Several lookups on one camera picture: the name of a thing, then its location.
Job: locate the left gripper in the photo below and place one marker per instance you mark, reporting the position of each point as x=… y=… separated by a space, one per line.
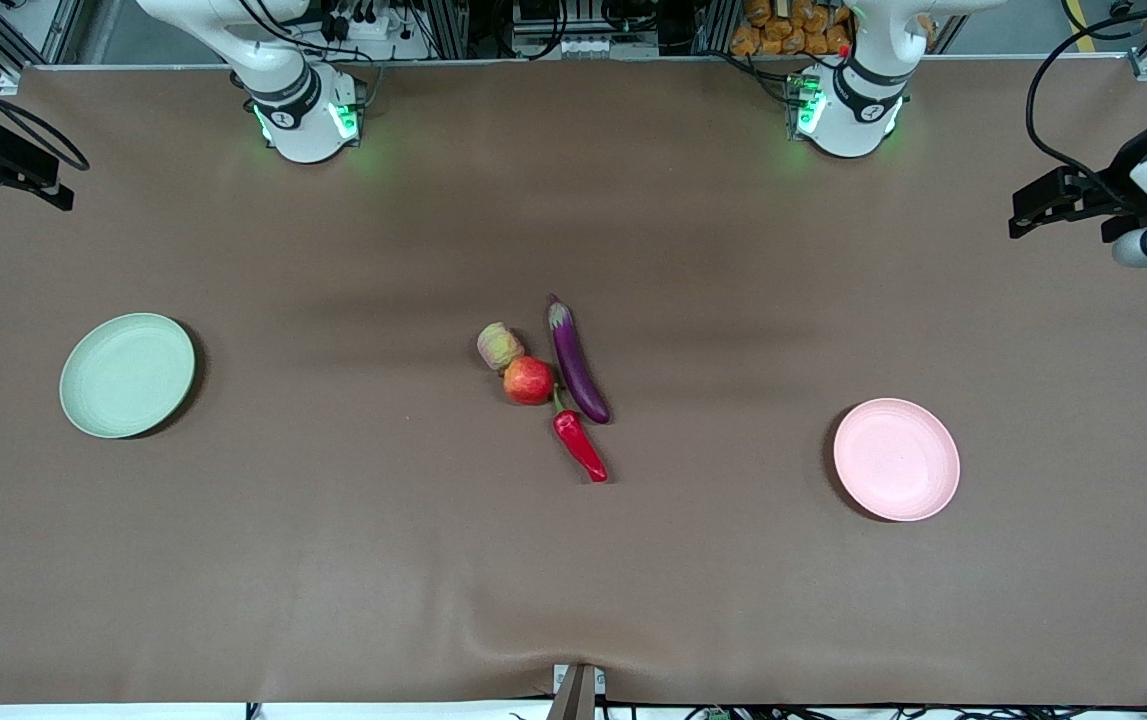
x=1120 y=172

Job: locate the pale green pink fruit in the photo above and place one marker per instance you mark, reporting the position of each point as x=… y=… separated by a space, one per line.
x=500 y=346

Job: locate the purple eggplant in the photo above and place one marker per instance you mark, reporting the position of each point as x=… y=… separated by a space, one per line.
x=575 y=360

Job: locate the red chili pepper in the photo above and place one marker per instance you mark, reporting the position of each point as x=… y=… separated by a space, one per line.
x=578 y=445

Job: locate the red apple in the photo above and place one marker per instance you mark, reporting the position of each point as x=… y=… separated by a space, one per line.
x=529 y=381

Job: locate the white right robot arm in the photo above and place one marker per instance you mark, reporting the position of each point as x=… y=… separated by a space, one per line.
x=293 y=120

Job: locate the black caster wheel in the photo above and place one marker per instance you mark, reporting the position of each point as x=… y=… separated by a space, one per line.
x=1120 y=8

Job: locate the pale green plate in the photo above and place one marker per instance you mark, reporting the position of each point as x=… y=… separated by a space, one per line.
x=128 y=375

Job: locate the pink plate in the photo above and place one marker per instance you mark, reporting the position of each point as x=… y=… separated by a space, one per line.
x=896 y=460

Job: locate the orange items pile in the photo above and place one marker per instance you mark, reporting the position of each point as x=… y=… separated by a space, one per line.
x=788 y=30

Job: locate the white power strip with plugs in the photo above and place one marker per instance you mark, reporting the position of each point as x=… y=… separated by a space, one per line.
x=363 y=30

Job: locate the brown table cloth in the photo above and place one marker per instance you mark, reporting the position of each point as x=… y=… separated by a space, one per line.
x=333 y=550

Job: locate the long white power strip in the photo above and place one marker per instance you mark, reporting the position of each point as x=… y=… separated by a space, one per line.
x=583 y=47

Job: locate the aluminium frame strut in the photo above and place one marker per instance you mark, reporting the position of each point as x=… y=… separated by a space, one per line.
x=63 y=25

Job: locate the aluminium frame post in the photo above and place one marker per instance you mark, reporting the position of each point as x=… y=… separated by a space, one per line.
x=450 y=25
x=713 y=25

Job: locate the metal mount bar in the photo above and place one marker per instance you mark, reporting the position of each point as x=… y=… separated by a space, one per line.
x=575 y=700

